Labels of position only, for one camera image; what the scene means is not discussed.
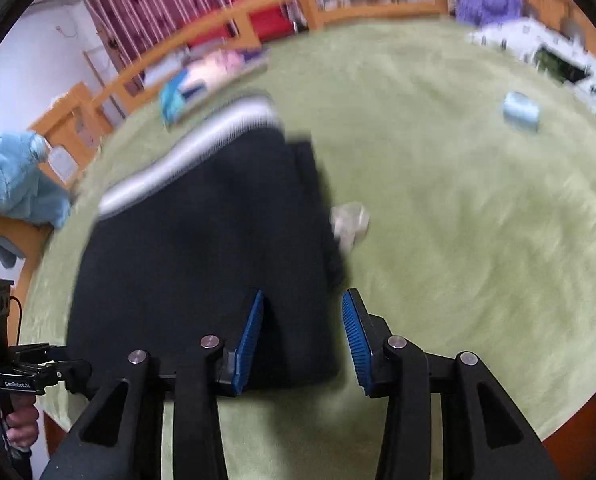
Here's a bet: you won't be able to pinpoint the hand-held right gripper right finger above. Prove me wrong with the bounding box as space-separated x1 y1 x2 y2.
342 289 559 480

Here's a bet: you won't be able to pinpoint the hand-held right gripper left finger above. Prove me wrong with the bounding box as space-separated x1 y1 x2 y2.
40 289 265 480

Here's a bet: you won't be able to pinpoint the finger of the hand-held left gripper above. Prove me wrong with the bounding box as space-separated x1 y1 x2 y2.
40 357 93 396
12 343 72 363

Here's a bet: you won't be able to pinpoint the black pants with white stripe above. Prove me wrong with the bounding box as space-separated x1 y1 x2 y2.
68 91 351 391

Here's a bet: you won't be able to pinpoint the person's left hand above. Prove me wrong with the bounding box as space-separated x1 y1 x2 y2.
4 401 41 453

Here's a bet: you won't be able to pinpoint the grey plastic object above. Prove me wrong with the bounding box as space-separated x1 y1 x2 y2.
0 230 26 268

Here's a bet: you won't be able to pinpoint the small white crumpled object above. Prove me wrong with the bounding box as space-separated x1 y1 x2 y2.
330 201 371 252

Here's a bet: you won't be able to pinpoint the green fleece blanket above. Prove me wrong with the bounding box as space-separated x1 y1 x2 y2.
25 15 596 480

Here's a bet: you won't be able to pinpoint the light blue plush toy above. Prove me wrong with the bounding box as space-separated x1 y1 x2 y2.
0 132 73 228

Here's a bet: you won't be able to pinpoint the blue geometric patterned pillow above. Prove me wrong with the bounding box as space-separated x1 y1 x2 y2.
159 50 271 126

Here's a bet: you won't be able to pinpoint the small light blue object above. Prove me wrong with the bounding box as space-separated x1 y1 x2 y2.
502 91 541 133

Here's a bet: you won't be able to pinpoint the wooden rack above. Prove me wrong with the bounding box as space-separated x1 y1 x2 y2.
82 44 124 118

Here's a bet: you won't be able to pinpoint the red chair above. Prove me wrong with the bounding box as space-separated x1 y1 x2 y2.
185 22 229 51
230 0 289 41

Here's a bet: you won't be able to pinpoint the white pillow with black dots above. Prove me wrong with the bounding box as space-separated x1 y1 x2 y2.
468 17 596 133

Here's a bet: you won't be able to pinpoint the pink floral curtain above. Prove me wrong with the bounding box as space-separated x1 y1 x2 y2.
72 0 349 66

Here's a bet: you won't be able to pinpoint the black cable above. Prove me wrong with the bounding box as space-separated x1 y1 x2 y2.
8 296 24 348

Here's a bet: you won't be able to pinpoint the wooden bed frame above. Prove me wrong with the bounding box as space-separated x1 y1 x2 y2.
0 0 596 311

